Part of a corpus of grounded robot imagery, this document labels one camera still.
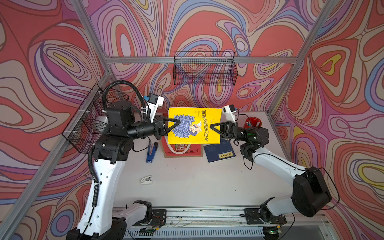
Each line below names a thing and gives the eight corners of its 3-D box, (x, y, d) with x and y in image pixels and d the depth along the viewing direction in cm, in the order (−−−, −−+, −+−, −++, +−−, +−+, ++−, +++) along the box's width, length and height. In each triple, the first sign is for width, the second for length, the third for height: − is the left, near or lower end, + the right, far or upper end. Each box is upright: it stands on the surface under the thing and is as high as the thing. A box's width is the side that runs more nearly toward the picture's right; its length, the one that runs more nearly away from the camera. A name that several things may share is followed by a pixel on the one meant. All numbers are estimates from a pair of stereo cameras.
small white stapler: (141, 184, 87) (139, 182, 84) (142, 177, 90) (141, 175, 87) (152, 184, 87) (150, 182, 84) (153, 177, 90) (152, 175, 87)
